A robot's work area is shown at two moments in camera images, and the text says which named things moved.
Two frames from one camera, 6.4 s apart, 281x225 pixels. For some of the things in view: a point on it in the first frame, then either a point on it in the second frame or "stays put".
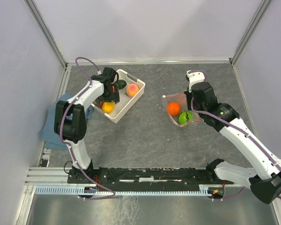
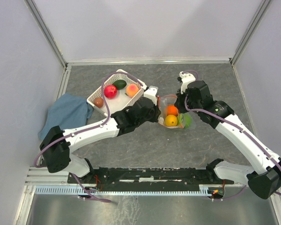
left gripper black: [114, 97] to [157, 112]
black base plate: [148, 179] stays put
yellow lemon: [107, 107] to [171, 120]
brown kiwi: [99, 106] stays put
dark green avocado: [122, 84] stays put
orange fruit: [173, 108] stays put
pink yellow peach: [131, 90] stays put
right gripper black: [188, 95] to [178, 104]
